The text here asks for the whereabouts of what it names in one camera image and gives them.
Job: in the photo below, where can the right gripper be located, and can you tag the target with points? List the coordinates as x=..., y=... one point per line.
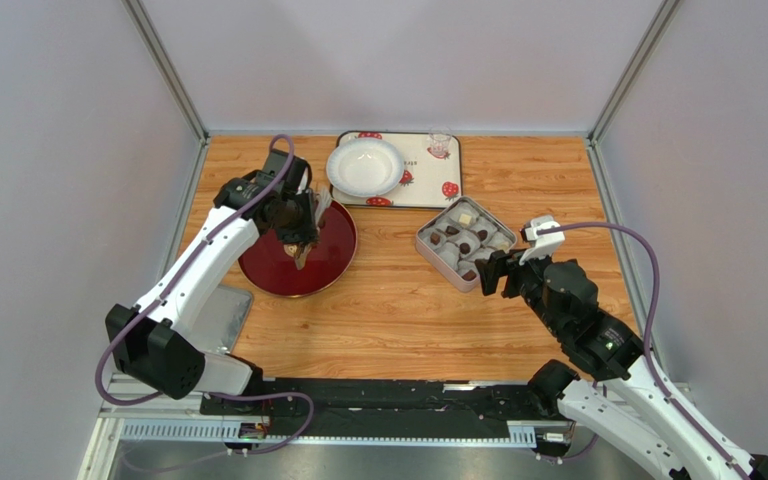
x=510, y=275

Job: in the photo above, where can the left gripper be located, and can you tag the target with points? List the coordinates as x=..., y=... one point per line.
x=309, y=231

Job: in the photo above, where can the metal serving tongs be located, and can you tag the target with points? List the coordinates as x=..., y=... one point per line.
x=313, y=205

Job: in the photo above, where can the pink chocolate tin box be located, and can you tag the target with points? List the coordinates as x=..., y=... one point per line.
x=456, y=238

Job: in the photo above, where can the silver tin lid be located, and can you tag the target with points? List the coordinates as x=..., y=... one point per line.
x=220, y=321

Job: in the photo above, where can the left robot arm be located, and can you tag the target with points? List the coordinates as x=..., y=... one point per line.
x=150, y=341

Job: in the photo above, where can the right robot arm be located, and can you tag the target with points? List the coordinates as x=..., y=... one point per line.
x=607, y=385

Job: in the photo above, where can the red round tray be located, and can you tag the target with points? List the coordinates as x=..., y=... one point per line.
x=269, y=266

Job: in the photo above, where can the white paper plate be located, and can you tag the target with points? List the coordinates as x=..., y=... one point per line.
x=365, y=167

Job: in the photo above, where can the strawberry pattern tray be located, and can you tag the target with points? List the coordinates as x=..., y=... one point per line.
x=427, y=182

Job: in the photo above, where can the small clear glass cup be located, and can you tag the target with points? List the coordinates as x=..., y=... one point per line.
x=439, y=142

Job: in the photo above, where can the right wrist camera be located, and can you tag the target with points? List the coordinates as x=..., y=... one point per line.
x=542, y=241

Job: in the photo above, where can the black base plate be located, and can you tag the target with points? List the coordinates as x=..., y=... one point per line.
x=397, y=409

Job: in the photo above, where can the aluminium frame rail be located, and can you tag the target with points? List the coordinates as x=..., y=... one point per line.
x=181, y=420

